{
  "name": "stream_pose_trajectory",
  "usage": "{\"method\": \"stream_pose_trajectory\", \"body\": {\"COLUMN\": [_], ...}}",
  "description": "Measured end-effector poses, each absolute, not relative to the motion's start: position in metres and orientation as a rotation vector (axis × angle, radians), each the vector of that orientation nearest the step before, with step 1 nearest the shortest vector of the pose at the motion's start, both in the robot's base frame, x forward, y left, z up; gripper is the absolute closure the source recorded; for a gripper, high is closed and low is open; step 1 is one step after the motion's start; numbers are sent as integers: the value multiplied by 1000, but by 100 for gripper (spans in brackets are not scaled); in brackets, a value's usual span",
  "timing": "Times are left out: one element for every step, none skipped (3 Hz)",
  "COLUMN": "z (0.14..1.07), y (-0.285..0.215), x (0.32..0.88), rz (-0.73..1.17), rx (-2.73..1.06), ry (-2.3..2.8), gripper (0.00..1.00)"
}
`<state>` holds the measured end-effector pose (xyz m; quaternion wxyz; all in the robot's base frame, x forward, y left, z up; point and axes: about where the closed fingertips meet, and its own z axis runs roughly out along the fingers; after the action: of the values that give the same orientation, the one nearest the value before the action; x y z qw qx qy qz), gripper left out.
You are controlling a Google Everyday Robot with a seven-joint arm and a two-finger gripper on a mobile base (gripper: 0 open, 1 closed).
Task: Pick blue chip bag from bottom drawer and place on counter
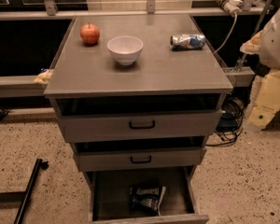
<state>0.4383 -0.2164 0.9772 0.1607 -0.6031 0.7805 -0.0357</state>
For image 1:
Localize white power cable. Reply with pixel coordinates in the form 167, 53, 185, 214
212, 11, 239, 55

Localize bottom grey drawer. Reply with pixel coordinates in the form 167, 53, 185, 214
89, 167, 209, 224

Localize grey drawer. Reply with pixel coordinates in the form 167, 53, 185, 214
57, 94, 222, 143
72, 136, 206, 172
89, 167, 209, 224

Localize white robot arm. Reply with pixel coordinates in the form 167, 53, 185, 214
240, 8, 280, 70

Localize white bowl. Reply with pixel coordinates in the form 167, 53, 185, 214
107, 35, 144, 65

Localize grey metal rail frame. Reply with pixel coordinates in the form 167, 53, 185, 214
0, 0, 275, 99

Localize blue chip bag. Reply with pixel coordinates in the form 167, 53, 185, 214
129, 186, 166, 216

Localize red apple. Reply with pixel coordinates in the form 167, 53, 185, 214
80, 23, 100, 45

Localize grey drawer cabinet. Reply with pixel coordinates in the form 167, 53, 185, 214
43, 13, 234, 224

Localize black cable bundle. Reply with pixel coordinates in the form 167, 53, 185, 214
205, 96, 246, 147

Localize yellow sponge on rail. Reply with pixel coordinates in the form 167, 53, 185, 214
35, 69, 53, 85

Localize white power strip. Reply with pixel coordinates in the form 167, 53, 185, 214
216, 0, 243, 16

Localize black metal floor bar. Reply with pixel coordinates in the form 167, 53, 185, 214
13, 159, 49, 224

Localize top grey drawer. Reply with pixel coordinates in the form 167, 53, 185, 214
57, 94, 222, 143

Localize crushed silver blue can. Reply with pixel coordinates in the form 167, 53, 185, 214
170, 34, 206, 50

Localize middle grey drawer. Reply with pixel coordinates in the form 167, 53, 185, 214
72, 136, 206, 172

